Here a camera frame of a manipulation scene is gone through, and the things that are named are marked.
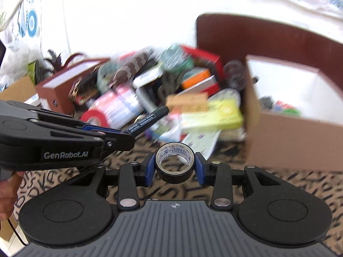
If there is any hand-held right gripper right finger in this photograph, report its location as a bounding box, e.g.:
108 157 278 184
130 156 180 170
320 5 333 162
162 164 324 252
195 152 280 211

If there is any person's left hand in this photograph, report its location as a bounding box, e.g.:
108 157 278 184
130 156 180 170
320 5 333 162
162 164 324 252
0 172 24 220

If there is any green container with clear lid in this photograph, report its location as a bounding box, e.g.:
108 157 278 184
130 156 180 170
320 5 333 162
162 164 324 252
161 45 194 72

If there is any dark red wooden chair back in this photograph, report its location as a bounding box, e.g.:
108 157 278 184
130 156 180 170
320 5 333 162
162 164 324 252
196 13 343 86

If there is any white printed plastic bag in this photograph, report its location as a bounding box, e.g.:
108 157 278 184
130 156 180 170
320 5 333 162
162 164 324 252
0 0 45 83

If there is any brown chocolate-bar pencil case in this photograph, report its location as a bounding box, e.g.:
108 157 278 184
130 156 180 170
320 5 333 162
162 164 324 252
111 49 156 87

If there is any red tape roll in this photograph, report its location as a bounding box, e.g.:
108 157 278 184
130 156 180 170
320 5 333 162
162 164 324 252
80 107 111 129

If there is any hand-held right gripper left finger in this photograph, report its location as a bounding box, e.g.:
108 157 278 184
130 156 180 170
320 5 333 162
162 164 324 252
70 152 156 211

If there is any black cable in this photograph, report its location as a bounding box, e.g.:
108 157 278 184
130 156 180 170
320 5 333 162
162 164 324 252
8 217 29 246

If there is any patterned fabric insole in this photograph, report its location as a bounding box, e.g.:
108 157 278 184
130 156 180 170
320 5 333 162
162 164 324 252
212 88 242 105

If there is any stack of clear plastic cups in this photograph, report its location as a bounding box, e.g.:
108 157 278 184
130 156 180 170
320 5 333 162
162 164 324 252
224 60 246 90

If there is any black tape roll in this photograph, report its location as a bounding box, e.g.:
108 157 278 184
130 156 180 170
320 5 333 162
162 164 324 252
155 142 197 185

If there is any dark-leaved potted plant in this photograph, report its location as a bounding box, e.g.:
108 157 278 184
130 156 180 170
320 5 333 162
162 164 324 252
40 49 89 73

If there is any yellow-green medicine box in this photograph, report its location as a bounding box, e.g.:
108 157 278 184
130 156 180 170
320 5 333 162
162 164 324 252
181 100 244 136

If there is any letter-print desktop cloth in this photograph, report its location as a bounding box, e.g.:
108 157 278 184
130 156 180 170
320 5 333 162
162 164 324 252
0 128 343 257

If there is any black marker pen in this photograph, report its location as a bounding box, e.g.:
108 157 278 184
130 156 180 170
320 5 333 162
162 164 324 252
126 106 170 136

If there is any tan cardboard box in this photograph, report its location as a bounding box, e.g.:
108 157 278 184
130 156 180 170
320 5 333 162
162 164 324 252
242 54 343 172

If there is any plain cardboard carton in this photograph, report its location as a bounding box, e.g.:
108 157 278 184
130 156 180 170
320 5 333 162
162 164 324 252
0 75 38 103

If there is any tan gold slim box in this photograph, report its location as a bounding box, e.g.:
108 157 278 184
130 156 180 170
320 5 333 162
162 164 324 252
165 94 209 113

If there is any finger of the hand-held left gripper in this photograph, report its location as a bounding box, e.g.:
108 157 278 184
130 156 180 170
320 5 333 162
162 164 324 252
92 131 136 152
27 106 123 134

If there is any brown box with handle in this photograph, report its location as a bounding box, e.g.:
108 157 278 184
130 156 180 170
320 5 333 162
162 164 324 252
35 57 111 114

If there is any orange box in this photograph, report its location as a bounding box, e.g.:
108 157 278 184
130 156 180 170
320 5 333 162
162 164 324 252
182 69 212 89

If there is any red box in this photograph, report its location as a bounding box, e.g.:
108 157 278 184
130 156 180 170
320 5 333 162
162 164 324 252
179 45 224 86

